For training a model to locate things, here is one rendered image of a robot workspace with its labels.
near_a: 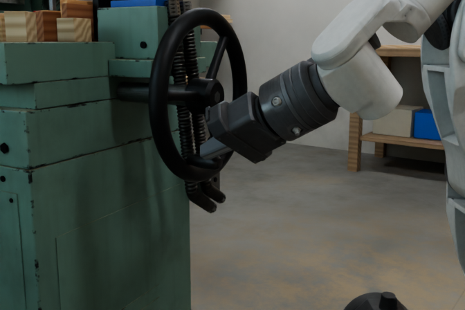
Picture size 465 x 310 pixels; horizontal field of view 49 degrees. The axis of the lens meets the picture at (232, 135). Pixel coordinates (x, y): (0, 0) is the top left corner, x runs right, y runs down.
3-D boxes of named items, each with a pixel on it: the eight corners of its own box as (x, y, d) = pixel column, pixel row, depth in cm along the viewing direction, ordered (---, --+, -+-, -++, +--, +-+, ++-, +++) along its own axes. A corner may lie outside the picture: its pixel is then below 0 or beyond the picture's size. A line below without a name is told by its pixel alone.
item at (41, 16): (44, 41, 90) (42, 10, 89) (37, 41, 91) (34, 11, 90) (126, 41, 110) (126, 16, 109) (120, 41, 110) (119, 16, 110)
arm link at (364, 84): (328, 149, 68) (407, 112, 62) (280, 97, 63) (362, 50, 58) (326, 97, 76) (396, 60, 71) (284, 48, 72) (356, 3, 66)
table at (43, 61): (53, 88, 68) (50, 42, 67) (-85, 80, 82) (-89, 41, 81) (253, 67, 120) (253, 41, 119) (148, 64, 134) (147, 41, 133)
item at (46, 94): (35, 109, 77) (34, 83, 76) (-52, 102, 87) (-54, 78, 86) (183, 88, 112) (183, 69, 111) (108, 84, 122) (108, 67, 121)
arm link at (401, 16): (367, 111, 63) (439, 32, 64) (326, 61, 59) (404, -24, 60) (338, 99, 69) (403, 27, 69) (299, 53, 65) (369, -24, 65)
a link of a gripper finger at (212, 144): (203, 144, 78) (234, 126, 75) (203, 162, 76) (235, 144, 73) (195, 140, 77) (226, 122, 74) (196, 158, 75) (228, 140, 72)
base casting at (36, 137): (27, 171, 77) (22, 111, 75) (-172, 137, 103) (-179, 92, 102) (189, 126, 116) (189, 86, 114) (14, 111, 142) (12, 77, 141)
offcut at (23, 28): (37, 41, 80) (35, 12, 79) (27, 41, 77) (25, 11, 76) (17, 41, 81) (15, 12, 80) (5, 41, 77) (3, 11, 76)
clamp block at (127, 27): (157, 59, 87) (156, 5, 85) (96, 58, 93) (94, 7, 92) (202, 57, 100) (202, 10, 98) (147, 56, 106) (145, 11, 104)
